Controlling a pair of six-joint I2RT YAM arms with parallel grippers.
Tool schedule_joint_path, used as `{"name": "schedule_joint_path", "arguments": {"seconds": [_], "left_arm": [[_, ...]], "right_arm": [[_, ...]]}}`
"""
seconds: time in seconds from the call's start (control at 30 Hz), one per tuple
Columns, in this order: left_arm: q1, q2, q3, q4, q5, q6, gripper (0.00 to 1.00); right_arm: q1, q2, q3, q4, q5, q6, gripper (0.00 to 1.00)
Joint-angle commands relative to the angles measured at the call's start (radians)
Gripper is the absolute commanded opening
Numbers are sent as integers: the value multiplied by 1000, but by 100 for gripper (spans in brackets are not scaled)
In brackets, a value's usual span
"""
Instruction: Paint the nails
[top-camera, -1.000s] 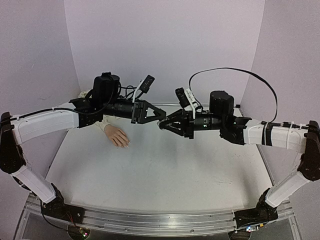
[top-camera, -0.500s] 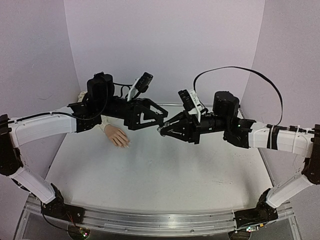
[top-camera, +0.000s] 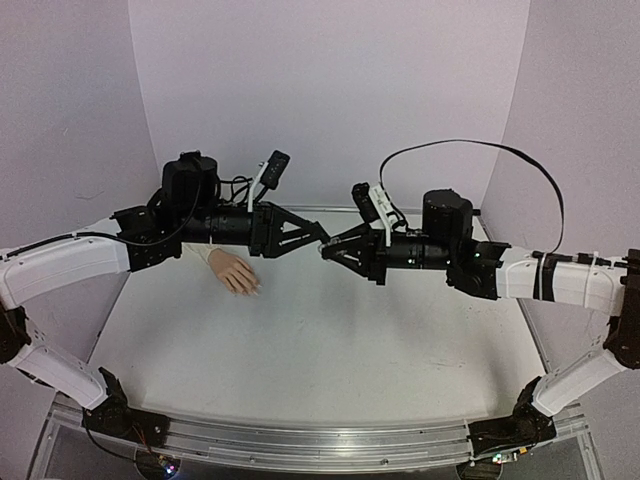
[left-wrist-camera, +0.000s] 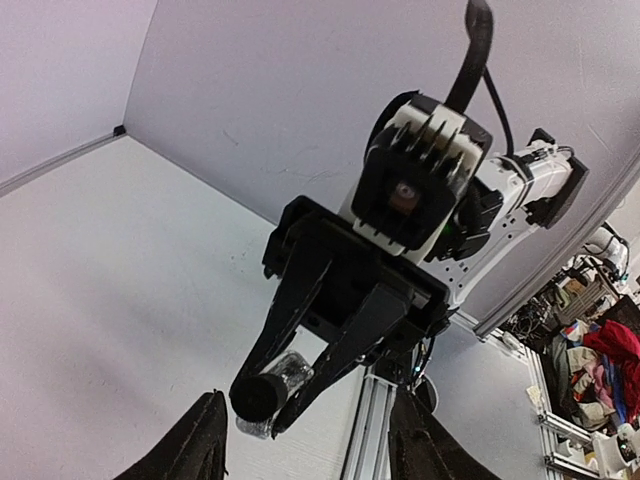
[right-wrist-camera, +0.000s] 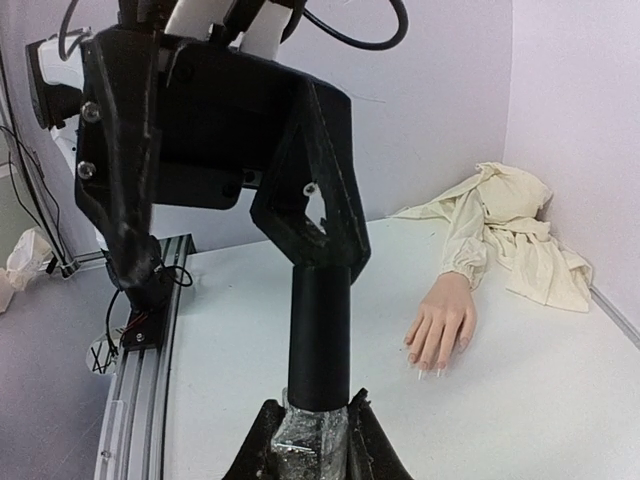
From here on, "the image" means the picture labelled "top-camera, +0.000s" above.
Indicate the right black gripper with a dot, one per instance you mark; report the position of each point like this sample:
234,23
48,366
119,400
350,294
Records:
376,256

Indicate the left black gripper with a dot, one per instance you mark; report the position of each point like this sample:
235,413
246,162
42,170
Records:
264,239

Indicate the clear nail polish bottle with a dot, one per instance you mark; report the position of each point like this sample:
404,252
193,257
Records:
332,250

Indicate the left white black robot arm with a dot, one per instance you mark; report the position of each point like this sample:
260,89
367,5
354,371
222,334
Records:
187,209

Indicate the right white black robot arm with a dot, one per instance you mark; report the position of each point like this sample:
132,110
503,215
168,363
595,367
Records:
495,270

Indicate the mannequin hand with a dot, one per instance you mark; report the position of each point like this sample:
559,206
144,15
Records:
234,273

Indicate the cream cloth sleeve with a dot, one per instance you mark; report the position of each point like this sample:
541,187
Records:
201,251

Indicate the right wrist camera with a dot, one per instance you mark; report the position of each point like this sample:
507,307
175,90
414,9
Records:
376,210

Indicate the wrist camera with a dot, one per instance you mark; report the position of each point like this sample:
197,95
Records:
376,210
268,177

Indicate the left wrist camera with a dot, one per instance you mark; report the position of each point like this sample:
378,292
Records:
268,177

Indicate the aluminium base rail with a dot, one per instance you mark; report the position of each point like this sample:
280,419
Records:
320,448

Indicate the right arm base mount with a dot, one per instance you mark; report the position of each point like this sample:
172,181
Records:
525,427

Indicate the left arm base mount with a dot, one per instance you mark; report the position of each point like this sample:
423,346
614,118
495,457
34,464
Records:
114,417

